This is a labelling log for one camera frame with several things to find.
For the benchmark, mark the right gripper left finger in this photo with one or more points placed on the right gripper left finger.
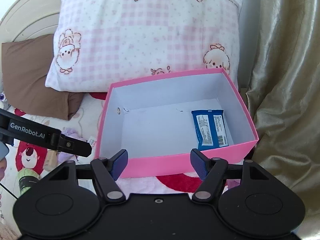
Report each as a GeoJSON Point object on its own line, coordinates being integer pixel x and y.
{"type": "Point", "coordinates": [105, 174]}

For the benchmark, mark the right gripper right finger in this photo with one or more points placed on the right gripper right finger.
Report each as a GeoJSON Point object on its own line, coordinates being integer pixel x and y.
{"type": "Point", "coordinates": [211, 172]}

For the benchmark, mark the blue snack bar wrapper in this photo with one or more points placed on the blue snack bar wrapper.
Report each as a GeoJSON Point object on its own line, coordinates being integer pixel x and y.
{"type": "Point", "coordinates": [210, 129]}

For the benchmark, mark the white tissue packet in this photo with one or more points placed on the white tissue packet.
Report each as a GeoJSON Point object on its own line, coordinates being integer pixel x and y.
{"type": "Point", "coordinates": [92, 141]}

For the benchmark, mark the person's left hand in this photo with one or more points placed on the person's left hand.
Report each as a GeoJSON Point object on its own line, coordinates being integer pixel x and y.
{"type": "Point", "coordinates": [4, 151]}

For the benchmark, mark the wooden block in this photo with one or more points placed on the wooden block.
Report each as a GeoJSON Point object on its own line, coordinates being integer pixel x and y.
{"type": "Point", "coordinates": [51, 161]}

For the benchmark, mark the brown pillow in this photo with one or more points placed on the brown pillow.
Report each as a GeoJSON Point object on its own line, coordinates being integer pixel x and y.
{"type": "Point", "coordinates": [25, 66]}

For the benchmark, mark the pink cardboard box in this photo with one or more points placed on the pink cardboard box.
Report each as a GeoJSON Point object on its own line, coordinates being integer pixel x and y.
{"type": "Point", "coordinates": [151, 118]}

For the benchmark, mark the gold satin curtain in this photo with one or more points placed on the gold satin curtain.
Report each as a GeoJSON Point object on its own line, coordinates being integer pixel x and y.
{"type": "Point", "coordinates": [283, 93]}

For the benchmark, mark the beige curved headboard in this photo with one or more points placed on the beige curved headboard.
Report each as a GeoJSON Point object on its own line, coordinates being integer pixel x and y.
{"type": "Point", "coordinates": [27, 19]}

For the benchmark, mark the pink checked cartoon pillow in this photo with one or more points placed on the pink checked cartoon pillow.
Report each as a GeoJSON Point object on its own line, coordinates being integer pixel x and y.
{"type": "Point", "coordinates": [100, 42]}

